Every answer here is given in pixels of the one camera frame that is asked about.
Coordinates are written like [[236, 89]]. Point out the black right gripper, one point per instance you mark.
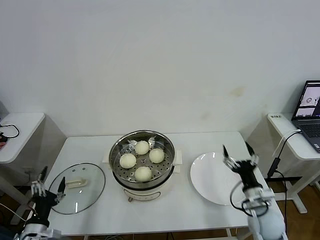
[[246, 175]]

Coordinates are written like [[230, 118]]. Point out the cream electric cooker base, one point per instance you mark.
[[147, 193]]

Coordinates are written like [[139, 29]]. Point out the person's hand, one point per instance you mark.
[[2, 143]]

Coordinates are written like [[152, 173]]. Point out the white side table beige panel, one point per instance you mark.
[[25, 130]]

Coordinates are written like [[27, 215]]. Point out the small printed label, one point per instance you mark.
[[276, 116]]

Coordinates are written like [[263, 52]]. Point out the stainless steel steamer basket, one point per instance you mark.
[[165, 165]]

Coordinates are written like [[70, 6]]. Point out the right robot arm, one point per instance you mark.
[[267, 222]]

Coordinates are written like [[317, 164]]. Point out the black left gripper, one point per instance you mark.
[[43, 205]]

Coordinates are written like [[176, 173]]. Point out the white steamed baozi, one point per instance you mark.
[[127, 160], [143, 174], [156, 155], [142, 147]]

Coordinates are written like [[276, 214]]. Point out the white round plate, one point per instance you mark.
[[212, 180]]

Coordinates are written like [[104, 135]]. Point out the grey laptop with dark screen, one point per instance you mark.
[[310, 130]]

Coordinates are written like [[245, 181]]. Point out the white side table with label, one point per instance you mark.
[[295, 147]]

